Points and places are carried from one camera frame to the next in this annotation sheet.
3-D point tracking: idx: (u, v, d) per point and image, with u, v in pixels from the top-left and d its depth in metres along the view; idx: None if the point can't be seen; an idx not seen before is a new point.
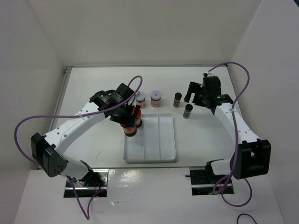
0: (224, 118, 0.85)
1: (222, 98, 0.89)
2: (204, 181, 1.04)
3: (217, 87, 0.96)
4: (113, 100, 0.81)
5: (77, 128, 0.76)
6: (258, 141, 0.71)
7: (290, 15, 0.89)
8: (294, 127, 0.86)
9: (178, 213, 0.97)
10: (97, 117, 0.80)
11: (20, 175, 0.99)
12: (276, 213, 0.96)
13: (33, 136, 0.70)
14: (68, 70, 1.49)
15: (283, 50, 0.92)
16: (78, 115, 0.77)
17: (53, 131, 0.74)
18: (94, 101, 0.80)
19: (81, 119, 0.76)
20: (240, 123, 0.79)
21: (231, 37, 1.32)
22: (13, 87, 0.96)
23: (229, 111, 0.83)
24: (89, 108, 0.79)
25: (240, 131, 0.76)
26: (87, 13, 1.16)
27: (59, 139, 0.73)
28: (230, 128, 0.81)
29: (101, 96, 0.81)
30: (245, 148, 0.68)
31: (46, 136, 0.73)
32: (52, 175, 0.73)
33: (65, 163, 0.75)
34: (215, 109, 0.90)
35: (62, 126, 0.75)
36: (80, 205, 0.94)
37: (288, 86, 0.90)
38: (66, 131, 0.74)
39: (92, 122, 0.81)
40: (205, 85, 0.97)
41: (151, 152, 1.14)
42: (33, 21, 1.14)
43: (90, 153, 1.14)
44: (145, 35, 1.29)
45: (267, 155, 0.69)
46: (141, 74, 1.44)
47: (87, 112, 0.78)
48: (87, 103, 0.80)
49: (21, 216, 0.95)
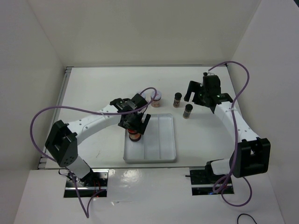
0: (224, 117, 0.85)
1: (222, 97, 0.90)
2: (204, 181, 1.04)
3: (217, 86, 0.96)
4: (129, 107, 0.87)
5: (98, 123, 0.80)
6: (258, 139, 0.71)
7: (290, 15, 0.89)
8: (294, 127, 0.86)
9: (178, 213, 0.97)
10: (115, 118, 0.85)
11: (20, 174, 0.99)
12: (276, 213, 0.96)
13: (55, 123, 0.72)
14: (68, 70, 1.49)
15: (283, 51, 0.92)
16: (100, 112, 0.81)
17: (75, 122, 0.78)
18: (113, 104, 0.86)
19: (103, 117, 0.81)
20: (239, 122, 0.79)
21: (231, 38, 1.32)
22: (13, 86, 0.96)
23: (228, 110, 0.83)
24: (110, 108, 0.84)
25: (240, 130, 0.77)
26: (87, 13, 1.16)
27: (81, 129, 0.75)
28: (231, 127, 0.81)
29: (120, 102, 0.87)
30: (245, 146, 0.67)
31: (69, 124, 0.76)
32: (62, 164, 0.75)
33: (76, 155, 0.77)
34: (214, 108, 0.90)
35: (84, 119, 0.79)
36: (81, 205, 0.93)
37: (287, 86, 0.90)
38: (88, 123, 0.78)
39: (109, 122, 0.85)
40: (204, 84, 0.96)
41: (151, 152, 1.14)
42: (33, 20, 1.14)
43: (90, 152, 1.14)
44: (145, 35, 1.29)
45: (266, 153, 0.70)
46: (141, 74, 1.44)
47: (107, 112, 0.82)
48: (107, 105, 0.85)
49: (21, 216, 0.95)
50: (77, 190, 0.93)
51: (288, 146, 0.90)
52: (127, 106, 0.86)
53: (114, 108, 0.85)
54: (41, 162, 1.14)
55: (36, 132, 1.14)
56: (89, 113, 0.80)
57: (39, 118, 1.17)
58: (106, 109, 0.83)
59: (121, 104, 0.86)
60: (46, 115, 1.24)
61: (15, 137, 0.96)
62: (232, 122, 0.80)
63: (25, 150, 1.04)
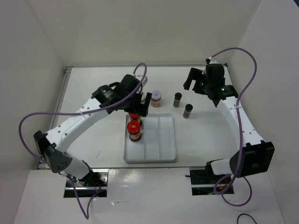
0: (228, 115, 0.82)
1: (227, 92, 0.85)
2: (204, 181, 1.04)
3: (221, 76, 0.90)
4: (116, 96, 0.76)
5: (78, 126, 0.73)
6: (262, 143, 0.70)
7: (290, 15, 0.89)
8: (294, 127, 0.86)
9: (178, 213, 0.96)
10: (100, 114, 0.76)
11: (20, 174, 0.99)
12: (276, 213, 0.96)
13: (35, 135, 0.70)
14: (68, 70, 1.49)
15: (283, 51, 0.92)
16: (79, 112, 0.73)
17: (54, 129, 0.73)
18: (96, 96, 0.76)
19: (82, 117, 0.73)
20: (244, 122, 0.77)
21: (231, 38, 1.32)
22: (13, 86, 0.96)
23: (233, 108, 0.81)
24: (91, 104, 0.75)
25: (245, 132, 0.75)
26: (87, 13, 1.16)
27: (60, 138, 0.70)
28: (234, 126, 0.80)
29: (103, 92, 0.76)
30: (248, 151, 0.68)
31: (48, 134, 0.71)
32: (56, 170, 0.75)
33: (69, 159, 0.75)
34: (218, 104, 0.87)
35: (63, 124, 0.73)
36: (80, 205, 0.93)
37: (287, 86, 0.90)
38: (67, 129, 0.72)
39: (94, 119, 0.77)
40: (208, 74, 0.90)
41: (151, 152, 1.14)
42: (33, 21, 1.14)
43: (90, 152, 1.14)
44: (145, 35, 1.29)
45: (269, 157, 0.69)
46: (141, 74, 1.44)
47: (88, 109, 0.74)
48: (88, 99, 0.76)
49: (21, 216, 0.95)
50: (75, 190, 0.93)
51: (288, 146, 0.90)
52: (113, 95, 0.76)
53: (96, 102, 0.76)
54: (41, 162, 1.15)
55: (35, 132, 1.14)
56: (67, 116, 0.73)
57: (39, 119, 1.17)
58: (87, 107, 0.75)
59: (105, 93, 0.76)
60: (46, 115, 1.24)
61: (15, 137, 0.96)
62: (237, 122, 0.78)
63: (25, 150, 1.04)
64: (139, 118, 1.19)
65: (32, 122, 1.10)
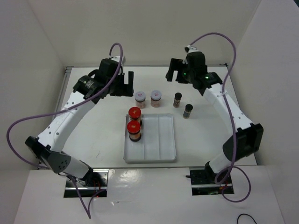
0: (215, 102, 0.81)
1: (213, 80, 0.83)
2: (204, 181, 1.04)
3: (203, 63, 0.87)
4: (98, 84, 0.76)
5: (67, 122, 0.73)
6: (252, 126, 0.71)
7: (290, 15, 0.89)
8: (294, 127, 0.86)
9: (178, 213, 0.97)
10: (87, 105, 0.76)
11: (20, 174, 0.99)
12: (276, 213, 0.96)
13: (26, 141, 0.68)
14: (68, 70, 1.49)
15: (283, 50, 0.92)
16: (65, 109, 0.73)
17: (44, 131, 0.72)
18: (78, 89, 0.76)
19: (69, 113, 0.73)
20: (232, 107, 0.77)
21: (231, 38, 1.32)
22: (13, 86, 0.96)
23: (219, 95, 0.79)
24: (75, 98, 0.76)
25: (234, 117, 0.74)
26: (87, 13, 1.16)
27: (52, 138, 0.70)
28: (223, 113, 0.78)
29: (83, 83, 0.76)
30: (241, 136, 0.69)
31: (39, 137, 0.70)
32: (57, 171, 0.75)
33: (67, 157, 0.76)
34: (203, 92, 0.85)
35: (52, 124, 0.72)
36: (83, 205, 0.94)
37: (287, 86, 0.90)
38: (57, 129, 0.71)
39: (81, 114, 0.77)
40: (190, 63, 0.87)
41: (151, 152, 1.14)
42: (33, 21, 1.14)
43: (90, 152, 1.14)
44: (145, 34, 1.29)
45: (259, 138, 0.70)
46: (141, 75, 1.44)
47: (73, 104, 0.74)
48: (71, 94, 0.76)
49: (21, 216, 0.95)
50: (78, 191, 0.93)
51: (288, 146, 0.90)
52: (96, 83, 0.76)
53: (79, 94, 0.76)
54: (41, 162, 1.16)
55: (35, 133, 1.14)
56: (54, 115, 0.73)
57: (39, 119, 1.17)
58: (71, 101, 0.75)
59: (86, 84, 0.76)
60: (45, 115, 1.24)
61: (15, 137, 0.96)
62: (225, 108, 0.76)
63: (24, 150, 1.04)
64: (139, 118, 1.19)
65: (32, 122, 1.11)
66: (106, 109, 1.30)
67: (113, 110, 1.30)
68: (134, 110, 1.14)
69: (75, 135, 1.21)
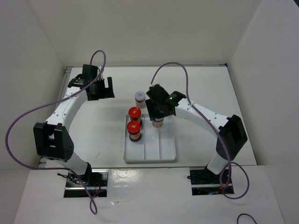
0: (188, 115, 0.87)
1: (175, 98, 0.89)
2: (204, 181, 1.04)
3: (163, 91, 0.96)
4: (87, 80, 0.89)
5: (71, 107, 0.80)
6: (229, 119, 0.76)
7: (290, 14, 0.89)
8: (294, 127, 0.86)
9: (177, 213, 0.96)
10: (82, 95, 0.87)
11: (20, 174, 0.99)
12: (276, 214, 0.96)
13: (34, 127, 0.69)
14: (68, 70, 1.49)
15: (283, 50, 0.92)
16: (67, 97, 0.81)
17: (51, 115, 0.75)
18: (72, 86, 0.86)
19: (72, 99, 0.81)
20: (205, 112, 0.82)
21: (232, 38, 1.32)
22: (12, 86, 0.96)
23: (188, 107, 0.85)
24: (73, 90, 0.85)
25: (210, 119, 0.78)
26: (86, 12, 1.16)
27: (62, 119, 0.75)
28: (200, 121, 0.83)
29: (75, 81, 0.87)
30: (226, 133, 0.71)
31: (48, 121, 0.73)
32: (67, 157, 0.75)
33: (72, 143, 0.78)
34: (174, 111, 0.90)
35: (57, 109, 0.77)
36: (92, 201, 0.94)
37: (288, 86, 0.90)
38: (64, 111, 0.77)
39: (79, 103, 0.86)
40: (153, 96, 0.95)
41: (151, 152, 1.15)
42: (33, 21, 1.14)
43: (90, 152, 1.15)
44: (144, 34, 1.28)
45: (241, 127, 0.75)
46: (141, 75, 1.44)
47: (73, 93, 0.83)
48: (67, 88, 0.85)
49: (20, 216, 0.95)
50: (87, 190, 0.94)
51: (288, 146, 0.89)
52: (85, 80, 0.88)
53: (75, 87, 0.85)
54: (41, 162, 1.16)
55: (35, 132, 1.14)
56: (58, 103, 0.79)
57: (39, 118, 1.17)
58: (70, 92, 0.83)
59: (78, 80, 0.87)
60: (44, 115, 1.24)
61: (14, 137, 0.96)
62: (199, 115, 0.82)
63: (24, 150, 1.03)
64: (139, 118, 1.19)
65: (32, 122, 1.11)
66: (106, 109, 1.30)
67: (113, 110, 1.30)
68: (134, 110, 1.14)
69: (75, 135, 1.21)
